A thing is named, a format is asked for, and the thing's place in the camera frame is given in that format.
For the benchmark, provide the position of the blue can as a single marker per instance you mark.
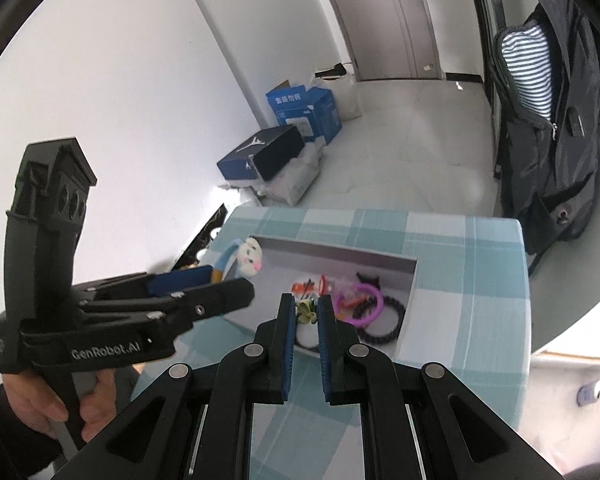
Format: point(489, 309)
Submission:
point(591, 392)

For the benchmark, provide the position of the green yellow hair clip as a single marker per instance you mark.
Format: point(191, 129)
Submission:
point(306, 310)

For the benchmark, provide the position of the teal checked tablecloth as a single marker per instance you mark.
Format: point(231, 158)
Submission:
point(460, 310)

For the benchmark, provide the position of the small black device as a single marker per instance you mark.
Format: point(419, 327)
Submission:
point(336, 69)

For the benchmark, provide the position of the white plastic bag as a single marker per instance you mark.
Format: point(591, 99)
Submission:
point(350, 100)

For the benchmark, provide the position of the white plush hair clip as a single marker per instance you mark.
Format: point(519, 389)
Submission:
point(250, 255)

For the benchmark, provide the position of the black hair clip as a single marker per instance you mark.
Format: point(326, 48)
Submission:
point(367, 278)

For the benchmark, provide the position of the grey cardboard box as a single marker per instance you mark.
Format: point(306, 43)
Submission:
point(280, 270)

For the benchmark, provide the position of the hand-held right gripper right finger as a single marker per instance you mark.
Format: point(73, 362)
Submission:
point(325, 350)

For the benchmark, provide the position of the blue cardboard box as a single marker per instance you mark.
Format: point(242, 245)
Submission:
point(320, 115)

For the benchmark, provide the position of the black patterned board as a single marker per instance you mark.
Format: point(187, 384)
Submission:
point(205, 240)

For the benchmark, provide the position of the red round badge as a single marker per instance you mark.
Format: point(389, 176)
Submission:
point(325, 282)

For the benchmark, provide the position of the blue black shoe box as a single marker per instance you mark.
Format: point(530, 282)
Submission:
point(240, 162)

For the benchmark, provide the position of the person's left forearm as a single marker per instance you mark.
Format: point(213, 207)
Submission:
point(10, 440)

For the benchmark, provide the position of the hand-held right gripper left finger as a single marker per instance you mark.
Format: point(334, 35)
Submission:
point(287, 350)

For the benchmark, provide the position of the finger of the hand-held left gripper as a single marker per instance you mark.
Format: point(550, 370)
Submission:
point(180, 280)
point(220, 297)

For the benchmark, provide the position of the white plastic packaging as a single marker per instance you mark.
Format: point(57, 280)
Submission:
point(295, 180)

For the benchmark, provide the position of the grey door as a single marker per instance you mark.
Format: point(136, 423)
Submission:
point(380, 20)

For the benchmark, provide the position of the white round badge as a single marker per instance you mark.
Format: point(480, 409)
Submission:
point(307, 342)

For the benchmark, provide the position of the striped cloth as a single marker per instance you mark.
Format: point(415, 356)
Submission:
point(527, 70)

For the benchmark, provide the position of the black backpack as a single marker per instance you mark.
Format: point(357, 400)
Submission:
point(555, 170)

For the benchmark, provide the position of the person's left hand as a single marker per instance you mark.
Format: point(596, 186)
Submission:
point(25, 400)

